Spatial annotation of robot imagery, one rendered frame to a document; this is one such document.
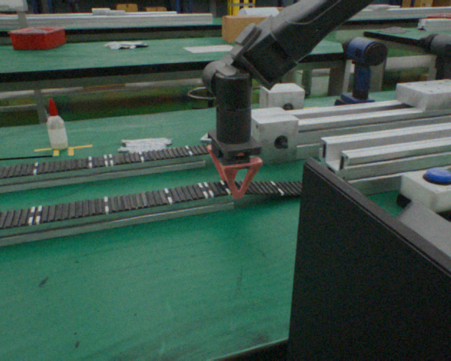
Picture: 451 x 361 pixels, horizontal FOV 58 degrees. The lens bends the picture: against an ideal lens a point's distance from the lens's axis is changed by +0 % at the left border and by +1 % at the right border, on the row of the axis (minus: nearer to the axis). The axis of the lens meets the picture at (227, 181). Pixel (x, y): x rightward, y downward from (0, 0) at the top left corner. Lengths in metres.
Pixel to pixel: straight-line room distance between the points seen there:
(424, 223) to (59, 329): 0.42
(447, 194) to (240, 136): 0.34
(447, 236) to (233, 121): 0.46
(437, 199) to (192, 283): 0.40
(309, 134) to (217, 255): 0.41
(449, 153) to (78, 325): 0.70
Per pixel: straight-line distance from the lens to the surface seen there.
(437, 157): 0.87
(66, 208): 0.69
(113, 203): 0.69
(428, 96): 1.06
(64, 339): 0.52
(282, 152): 0.89
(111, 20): 4.01
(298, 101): 1.14
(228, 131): 0.65
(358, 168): 0.76
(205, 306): 0.52
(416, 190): 0.74
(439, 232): 0.23
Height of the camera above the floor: 1.13
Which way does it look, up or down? 26 degrees down
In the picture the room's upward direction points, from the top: straight up
